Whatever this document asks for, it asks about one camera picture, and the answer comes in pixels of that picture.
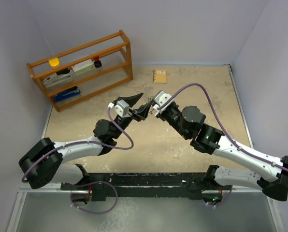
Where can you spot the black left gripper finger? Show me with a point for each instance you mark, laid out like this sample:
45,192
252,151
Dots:
141,112
131,100

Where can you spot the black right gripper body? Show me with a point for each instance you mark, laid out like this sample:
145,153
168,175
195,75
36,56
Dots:
172,116

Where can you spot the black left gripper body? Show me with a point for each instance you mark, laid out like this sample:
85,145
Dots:
125,121

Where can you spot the large silver keyring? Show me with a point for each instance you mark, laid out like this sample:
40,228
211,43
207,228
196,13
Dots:
151,102

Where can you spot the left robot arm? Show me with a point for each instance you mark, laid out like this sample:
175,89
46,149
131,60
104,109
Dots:
44,160

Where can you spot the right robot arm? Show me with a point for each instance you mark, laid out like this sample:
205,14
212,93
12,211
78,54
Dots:
263,172

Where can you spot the brown spiral notebook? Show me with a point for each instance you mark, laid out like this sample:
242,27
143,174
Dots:
160,76

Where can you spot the black red stamp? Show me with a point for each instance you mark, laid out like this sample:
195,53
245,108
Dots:
97,62

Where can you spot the white box on shelf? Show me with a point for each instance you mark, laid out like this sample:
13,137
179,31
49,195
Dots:
83,67

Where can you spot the blue stapler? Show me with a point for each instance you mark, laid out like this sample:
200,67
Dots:
66,94

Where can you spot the orange wooden shelf rack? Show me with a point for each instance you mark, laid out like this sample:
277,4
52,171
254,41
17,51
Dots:
75,75

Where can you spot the white black stapler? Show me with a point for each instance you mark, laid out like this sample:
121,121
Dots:
55,79

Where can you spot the yellow sticky note pad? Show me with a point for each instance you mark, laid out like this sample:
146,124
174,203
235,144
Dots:
54,62

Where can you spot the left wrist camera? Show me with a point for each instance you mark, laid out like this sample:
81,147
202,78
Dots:
120,107

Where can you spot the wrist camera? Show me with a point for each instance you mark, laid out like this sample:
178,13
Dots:
162,99
120,107

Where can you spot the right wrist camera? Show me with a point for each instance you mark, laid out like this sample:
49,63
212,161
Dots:
162,99

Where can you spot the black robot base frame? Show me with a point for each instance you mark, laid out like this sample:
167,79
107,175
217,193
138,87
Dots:
194,186

